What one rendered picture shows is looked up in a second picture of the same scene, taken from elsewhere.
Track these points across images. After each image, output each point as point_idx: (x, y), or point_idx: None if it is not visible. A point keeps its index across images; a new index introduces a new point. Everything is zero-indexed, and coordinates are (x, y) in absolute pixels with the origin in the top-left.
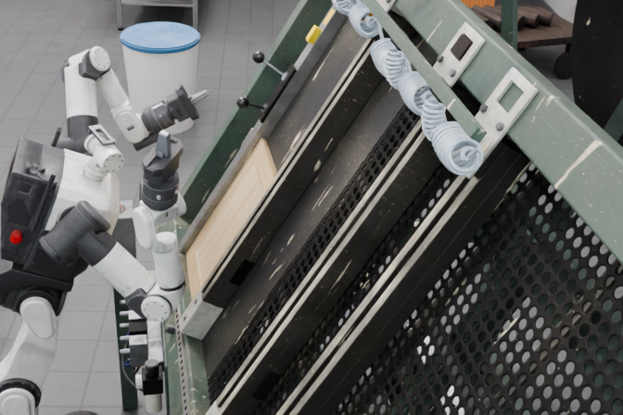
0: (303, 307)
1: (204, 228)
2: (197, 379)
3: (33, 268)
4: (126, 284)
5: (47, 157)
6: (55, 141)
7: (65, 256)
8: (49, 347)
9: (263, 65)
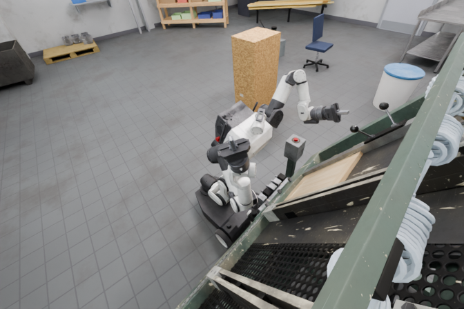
0: (240, 297)
1: (314, 172)
2: (247, 239)
3: None
4: (228, 186)
5: (242, 113)
6: (254, 107)
7: (212, 160)
8: None
9: (396, 110)
